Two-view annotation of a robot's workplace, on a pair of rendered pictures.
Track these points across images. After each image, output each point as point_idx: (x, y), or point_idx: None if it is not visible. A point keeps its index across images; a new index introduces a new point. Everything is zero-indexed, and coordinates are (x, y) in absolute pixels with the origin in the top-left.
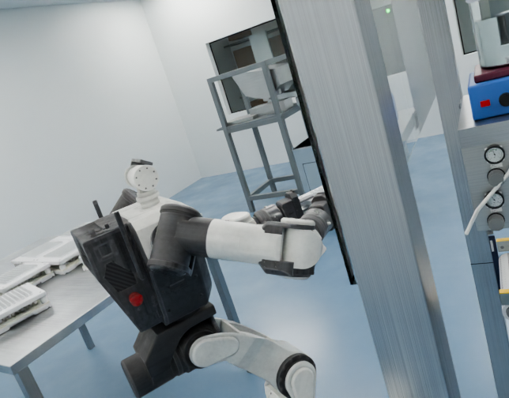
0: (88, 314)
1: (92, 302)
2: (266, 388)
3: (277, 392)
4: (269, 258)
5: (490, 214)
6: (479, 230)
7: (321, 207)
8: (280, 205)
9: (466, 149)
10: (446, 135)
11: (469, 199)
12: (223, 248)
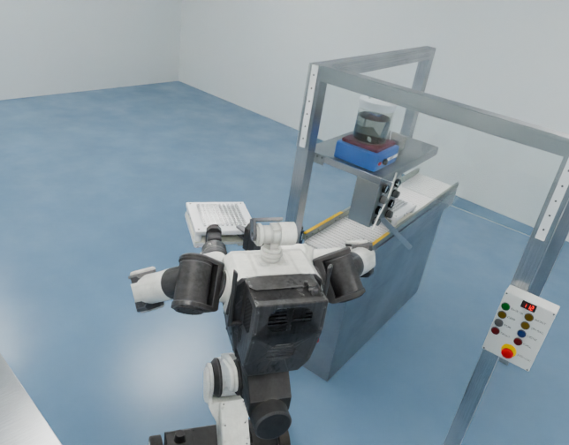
0: None
1: (40, 444)
2: (214, 405)
3: (228, 400)
4: (374, 266)
5: (374, 218)
6: (368, 227)
7: None
8: (217, 239)
9: (379, 187)
10: (305, 173)
11: (301, 211)
12: (367, 267)
